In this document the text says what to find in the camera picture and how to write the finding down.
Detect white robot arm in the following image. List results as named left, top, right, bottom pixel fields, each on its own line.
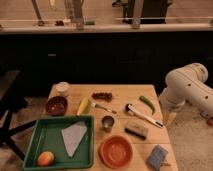
left=159, top=63, right=213, bottom=126

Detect small metal cup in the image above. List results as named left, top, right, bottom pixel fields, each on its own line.
left=102, top=116, right=115, bottom=131

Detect beige black scrub block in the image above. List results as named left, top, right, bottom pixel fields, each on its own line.
left=124, top=121, right=148, bottom=139

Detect blue sponge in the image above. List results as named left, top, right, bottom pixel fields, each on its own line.
left=147, top=145, right=168, bottom=171

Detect orange plastic bowl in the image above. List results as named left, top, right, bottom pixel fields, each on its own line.
left=99, top=135, right=133, bottom=169

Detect metal spoon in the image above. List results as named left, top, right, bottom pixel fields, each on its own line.
left=91, top=102, right=117, bottom=114

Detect yellow corn cob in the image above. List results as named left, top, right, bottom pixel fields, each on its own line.
left=77, top=98, right=91, bottom=116

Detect grey folded cloth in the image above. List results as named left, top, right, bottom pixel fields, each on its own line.
left=61, top=121, right=87, bottom=157

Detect white round container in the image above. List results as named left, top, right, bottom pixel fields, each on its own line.
left=56, top=82, right=70, bottom=97

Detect dark red bowl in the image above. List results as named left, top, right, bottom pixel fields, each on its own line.
left=45, top=96, right=68, bottom=116

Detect green plastic tray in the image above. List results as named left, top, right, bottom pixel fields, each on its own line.
left=23, top=116, right=94, bottom=171

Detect orange apple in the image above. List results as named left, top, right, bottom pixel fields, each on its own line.
left=37, top=151, right=55, bottom=167

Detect black chair base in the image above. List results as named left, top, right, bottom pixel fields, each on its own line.
left=0, top=96, right=37, bottom=161

